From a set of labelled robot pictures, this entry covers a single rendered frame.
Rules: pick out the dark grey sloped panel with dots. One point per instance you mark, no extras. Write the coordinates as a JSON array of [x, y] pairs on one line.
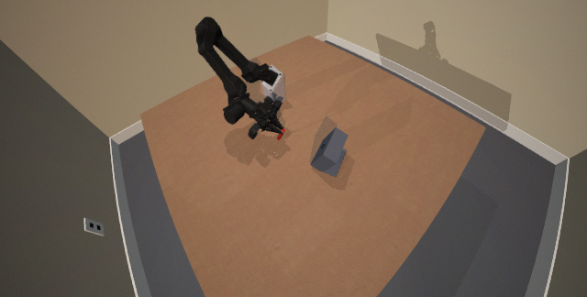
[[330, 153]]

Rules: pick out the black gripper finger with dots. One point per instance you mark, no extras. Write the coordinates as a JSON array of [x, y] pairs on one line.
[[269, 127], [274, 120]]

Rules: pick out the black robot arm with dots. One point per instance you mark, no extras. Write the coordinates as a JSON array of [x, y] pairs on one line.
[[208, 33]]

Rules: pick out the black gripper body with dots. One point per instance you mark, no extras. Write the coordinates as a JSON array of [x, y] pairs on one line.
[[262, 119]]

